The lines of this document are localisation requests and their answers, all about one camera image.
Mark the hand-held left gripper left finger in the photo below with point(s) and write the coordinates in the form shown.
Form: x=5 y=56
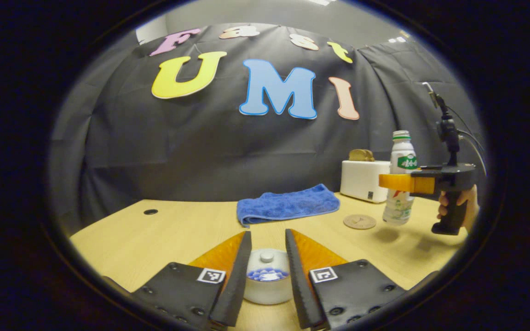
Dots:
x=235 y=285

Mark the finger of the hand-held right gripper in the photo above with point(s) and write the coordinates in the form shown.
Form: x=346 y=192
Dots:
x=407 y=183

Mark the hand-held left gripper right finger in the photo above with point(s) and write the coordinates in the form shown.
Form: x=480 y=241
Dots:
x=299 y=285

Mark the white green label water bottle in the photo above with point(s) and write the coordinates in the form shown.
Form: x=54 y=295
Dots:
x=396 y=209

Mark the white ceramic teacup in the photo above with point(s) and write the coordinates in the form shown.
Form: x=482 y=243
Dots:
x=267 y=294

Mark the white blue patterned teacup lid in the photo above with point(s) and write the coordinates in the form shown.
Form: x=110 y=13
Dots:
x=267 y=264

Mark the round wooden coaster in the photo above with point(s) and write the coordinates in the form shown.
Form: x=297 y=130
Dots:
x=359 y=222

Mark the white toaster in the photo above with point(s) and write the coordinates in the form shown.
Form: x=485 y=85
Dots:
x=361 y=181

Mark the blue towel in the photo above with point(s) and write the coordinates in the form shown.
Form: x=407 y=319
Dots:
x=288 y=204

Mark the black desk grommet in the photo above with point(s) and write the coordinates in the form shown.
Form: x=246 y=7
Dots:
x=151 y=212

